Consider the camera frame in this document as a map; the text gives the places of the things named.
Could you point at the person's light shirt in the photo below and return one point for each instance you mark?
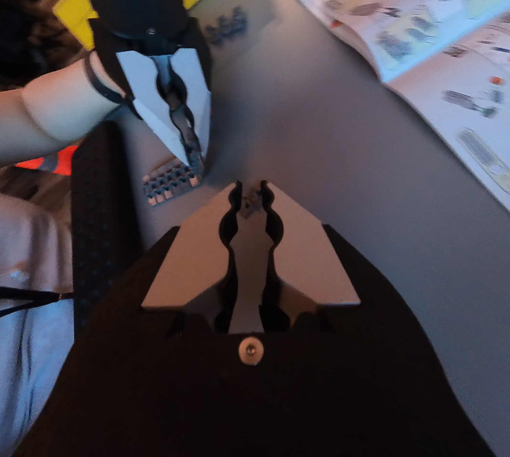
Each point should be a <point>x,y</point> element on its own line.
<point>32,345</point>

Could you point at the orange object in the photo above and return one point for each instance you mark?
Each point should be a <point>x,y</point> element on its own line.
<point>59,160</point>

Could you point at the small black track link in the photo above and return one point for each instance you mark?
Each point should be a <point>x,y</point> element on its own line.
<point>251,202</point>

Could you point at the black perforated panel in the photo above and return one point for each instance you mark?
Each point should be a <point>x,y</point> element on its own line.
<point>103,226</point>

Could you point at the open instruction booklet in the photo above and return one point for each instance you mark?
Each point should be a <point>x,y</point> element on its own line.
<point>418,46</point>

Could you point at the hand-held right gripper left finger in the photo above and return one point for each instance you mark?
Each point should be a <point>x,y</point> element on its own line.
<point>187,265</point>

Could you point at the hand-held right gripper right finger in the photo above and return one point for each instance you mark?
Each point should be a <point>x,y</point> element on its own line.
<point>314,265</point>

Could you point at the grey desk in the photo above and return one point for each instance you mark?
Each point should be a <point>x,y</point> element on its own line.
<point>338,146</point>

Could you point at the black bulky object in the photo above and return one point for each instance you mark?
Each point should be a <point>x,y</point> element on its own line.
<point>32,27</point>

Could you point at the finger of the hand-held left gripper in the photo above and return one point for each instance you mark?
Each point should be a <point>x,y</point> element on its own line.
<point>143,82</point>
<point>197,86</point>

